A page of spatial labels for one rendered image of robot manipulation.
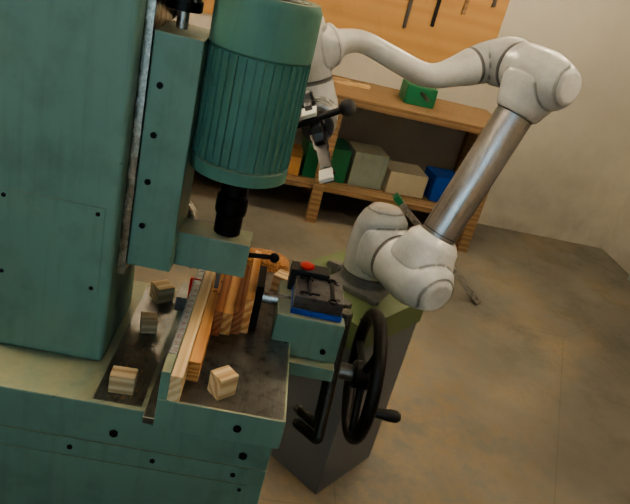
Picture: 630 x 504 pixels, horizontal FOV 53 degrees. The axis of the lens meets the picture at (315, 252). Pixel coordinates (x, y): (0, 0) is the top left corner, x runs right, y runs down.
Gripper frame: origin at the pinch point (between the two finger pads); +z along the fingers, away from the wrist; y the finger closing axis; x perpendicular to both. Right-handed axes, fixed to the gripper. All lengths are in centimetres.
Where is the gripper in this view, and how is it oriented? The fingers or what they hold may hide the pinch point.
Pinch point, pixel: (317, 147)
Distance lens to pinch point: 130.7
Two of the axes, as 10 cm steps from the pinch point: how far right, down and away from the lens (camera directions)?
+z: 0.0, 4.3, -9.0
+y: -2.5, -8.7, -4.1
